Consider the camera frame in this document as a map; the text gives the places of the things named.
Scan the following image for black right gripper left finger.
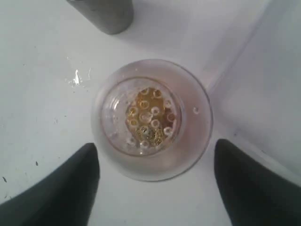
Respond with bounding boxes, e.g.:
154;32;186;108
0;143;100;226

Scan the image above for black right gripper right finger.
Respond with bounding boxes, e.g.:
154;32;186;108
215;139;301;226

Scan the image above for clear shaker lid dome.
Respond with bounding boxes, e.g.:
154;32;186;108
91;59;213;181

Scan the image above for fruit pieces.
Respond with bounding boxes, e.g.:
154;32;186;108
125;87;181;147

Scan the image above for stainless steel cup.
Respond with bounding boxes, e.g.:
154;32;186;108
67;0;134;35

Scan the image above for white rectangular tray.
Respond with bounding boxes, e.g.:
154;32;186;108
204;0;301;185

